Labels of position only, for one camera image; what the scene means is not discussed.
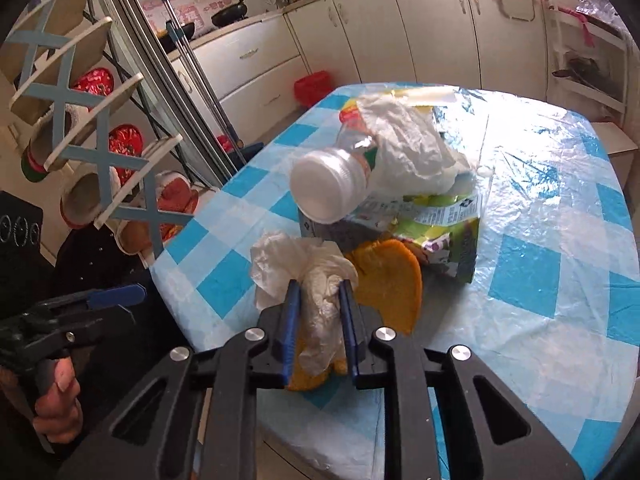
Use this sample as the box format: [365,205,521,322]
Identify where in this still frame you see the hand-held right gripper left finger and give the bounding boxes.
[57,280,303,480]

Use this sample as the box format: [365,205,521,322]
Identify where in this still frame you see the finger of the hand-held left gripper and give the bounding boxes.
[37,284,147,313]
[55,306,136,348]

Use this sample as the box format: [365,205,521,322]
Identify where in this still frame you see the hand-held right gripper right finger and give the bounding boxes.
[337,280,586,480]

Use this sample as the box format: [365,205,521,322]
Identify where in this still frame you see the white tissue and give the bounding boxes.
[249,230,360,377]

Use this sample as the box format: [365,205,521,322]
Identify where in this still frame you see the red trash bin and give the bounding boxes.
[294,71,333,108]

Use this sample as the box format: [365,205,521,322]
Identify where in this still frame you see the person's left hand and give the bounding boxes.
[32,357,83,445]

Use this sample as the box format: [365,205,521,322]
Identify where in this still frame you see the black panel with round dials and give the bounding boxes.
[0,190,45,266]

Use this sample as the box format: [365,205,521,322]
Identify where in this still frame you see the group of red slippers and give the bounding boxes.
[20,67,201,256]

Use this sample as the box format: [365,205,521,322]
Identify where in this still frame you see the green printed drink carton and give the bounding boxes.
[345,87,496,285]

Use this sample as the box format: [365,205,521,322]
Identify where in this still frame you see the clear plastic bottle white cap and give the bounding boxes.
[290,107,396,225]

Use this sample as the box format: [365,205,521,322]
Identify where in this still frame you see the white and blue shoe rack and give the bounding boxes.
[0,0,196,261]

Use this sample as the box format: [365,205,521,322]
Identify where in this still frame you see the white crumpled plastic bag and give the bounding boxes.
[357,92,481,196]

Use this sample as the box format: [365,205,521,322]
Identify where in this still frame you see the silver refrigerator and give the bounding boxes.
[85,0,231,191]

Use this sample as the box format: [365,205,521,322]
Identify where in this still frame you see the white base kitchen cabinets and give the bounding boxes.
[190,0,551,126]

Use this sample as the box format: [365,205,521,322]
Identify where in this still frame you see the red patterned backsplash sticker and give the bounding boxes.
[137,0,226,36]

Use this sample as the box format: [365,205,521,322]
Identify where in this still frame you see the white wooden stool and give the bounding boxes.
[592,120,640,186]

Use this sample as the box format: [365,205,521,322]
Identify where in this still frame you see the dark frying pan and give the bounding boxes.
[552,57,616,91]

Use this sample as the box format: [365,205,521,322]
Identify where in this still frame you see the white shelf rack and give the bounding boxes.
[545,0,628,121]

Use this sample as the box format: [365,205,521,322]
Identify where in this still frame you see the black wok with long handle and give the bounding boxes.
[211,0,253,28]

